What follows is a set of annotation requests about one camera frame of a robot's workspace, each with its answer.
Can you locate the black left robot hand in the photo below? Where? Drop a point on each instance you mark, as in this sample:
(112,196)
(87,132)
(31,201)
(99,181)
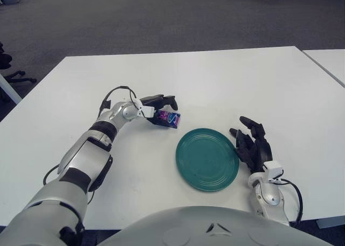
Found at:
(159,100)

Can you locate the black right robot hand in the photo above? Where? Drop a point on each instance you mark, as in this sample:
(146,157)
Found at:
(260,149)

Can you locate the purple gum pack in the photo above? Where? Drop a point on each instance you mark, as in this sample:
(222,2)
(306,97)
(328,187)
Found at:
(171,119)

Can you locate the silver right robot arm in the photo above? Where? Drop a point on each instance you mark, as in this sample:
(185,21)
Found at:
(269,196)

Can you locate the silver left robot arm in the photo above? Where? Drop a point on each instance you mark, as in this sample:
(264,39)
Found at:
(81,154)

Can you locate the green round plate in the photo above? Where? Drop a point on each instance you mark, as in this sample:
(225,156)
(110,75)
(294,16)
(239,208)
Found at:
(207,162)

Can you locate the white neighbouring table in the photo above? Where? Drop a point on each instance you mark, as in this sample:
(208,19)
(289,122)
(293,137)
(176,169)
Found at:
(328,60)

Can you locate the grey robot torso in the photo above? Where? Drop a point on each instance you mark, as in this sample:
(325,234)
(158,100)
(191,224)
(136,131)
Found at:
(175,225)

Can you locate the white table leg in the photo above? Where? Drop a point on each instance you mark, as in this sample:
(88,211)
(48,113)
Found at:
(9,91)

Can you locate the black office chair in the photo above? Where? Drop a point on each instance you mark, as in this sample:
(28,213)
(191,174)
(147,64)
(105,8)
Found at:
(5,61)

